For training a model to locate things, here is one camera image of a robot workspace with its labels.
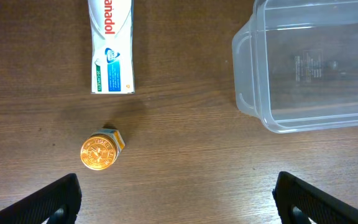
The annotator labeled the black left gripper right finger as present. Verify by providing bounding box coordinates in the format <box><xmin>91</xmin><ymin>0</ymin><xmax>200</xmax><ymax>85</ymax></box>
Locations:
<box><xmin>272</xmin><ymin>171</ymin><xmax>358</xmax><ymax>224</ymax></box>

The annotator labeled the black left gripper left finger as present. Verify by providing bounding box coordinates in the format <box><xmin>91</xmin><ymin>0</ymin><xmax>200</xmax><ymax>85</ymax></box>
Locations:
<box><xmin>0</xmin><ymin>173</ymin><xmax>82</xmax><ymax>224</ymax></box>

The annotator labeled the tiger balm jar gold lid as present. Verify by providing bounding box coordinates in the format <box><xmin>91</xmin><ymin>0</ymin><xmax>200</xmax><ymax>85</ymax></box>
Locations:
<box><xmin>80</xmin><ymin>128</ymin><xmax>125</xmax><ymax>170</ymax></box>

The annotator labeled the white Panadol box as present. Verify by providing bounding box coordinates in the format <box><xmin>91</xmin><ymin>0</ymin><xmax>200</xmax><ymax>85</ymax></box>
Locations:
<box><xmin>88</xmin><ymin>0</ymin><xmax>135</xmax><ymax>94</ymax></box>

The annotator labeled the clear plastic container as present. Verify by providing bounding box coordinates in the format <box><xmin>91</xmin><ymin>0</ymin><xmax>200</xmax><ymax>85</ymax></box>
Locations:
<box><xmin>232</xmin><ymin>0</ymin><xmax>358</xmax><ymax>133</ymax></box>

